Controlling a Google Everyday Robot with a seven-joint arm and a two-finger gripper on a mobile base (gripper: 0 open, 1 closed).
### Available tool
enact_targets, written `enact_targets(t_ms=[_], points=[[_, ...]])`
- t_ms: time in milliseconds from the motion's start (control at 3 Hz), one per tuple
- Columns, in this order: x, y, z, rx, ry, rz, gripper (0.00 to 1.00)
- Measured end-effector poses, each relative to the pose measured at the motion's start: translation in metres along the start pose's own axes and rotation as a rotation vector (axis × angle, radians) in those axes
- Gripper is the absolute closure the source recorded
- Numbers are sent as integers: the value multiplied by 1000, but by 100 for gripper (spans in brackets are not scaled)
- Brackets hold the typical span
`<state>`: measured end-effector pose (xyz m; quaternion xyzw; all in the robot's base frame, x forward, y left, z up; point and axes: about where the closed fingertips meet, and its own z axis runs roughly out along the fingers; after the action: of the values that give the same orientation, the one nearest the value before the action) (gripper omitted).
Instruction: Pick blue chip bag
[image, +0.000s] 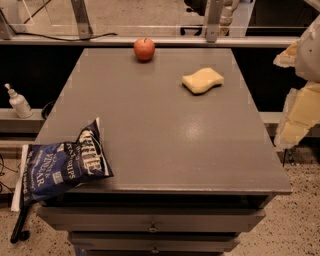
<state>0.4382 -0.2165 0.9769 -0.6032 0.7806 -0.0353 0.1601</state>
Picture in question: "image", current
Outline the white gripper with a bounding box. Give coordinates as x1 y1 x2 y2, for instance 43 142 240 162
273 15 320 149

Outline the blue chip bag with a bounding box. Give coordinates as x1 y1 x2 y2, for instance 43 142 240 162
11 118 113 212

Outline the yellow sponge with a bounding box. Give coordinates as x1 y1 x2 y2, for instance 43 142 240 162
182 67 224 94

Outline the grey drawer cabinet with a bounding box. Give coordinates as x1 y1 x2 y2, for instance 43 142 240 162
37 48 291 256

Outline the red apple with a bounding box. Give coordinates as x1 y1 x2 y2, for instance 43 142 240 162
134 37 155 61

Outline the top drawer knob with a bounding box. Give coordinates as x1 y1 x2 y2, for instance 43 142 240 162
148 222 158 233

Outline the drawer knob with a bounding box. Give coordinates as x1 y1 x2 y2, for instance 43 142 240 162
148 222 158 233
150 246 160 255

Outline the lower drawer knob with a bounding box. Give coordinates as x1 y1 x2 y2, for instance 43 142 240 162
150 246 160 255

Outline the white pump bottle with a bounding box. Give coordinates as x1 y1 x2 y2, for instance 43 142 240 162
5 83 33 119

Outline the grey metal bracket right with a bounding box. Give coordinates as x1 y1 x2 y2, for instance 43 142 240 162
206 0 223 43

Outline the grey metal bracket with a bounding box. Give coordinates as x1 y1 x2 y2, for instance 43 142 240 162
71 0 93 40
206 0 223 43

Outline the grey metal bracket left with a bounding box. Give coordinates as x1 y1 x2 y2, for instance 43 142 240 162
71 0 93 40

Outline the black cable on shelf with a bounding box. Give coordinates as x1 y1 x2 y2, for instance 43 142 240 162
0 8 118 42

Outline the black handle tool on floor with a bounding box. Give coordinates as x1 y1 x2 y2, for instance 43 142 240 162
10 206 31 244

